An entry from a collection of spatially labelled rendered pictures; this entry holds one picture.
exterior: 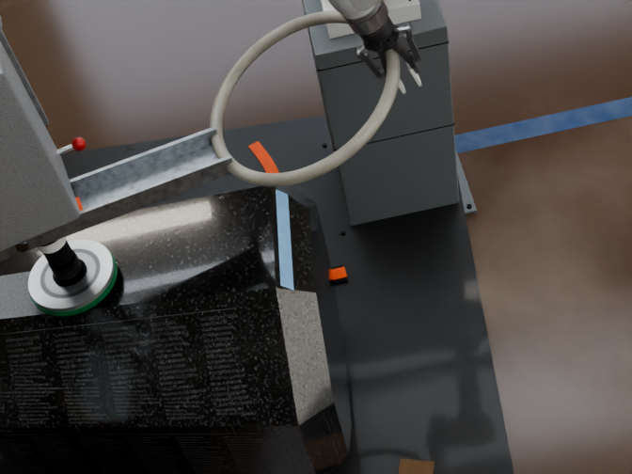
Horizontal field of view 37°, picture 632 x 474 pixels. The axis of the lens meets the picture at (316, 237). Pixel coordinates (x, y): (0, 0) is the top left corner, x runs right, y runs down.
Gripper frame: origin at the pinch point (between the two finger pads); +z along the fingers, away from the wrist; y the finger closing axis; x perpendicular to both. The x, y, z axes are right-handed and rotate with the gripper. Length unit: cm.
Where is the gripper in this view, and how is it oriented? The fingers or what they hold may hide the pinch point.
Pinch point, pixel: (405, 77)
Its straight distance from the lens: 225.3
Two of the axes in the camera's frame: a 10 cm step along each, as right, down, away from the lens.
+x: 1.5, 8.0, -5.9
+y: -8.8, 3.8, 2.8
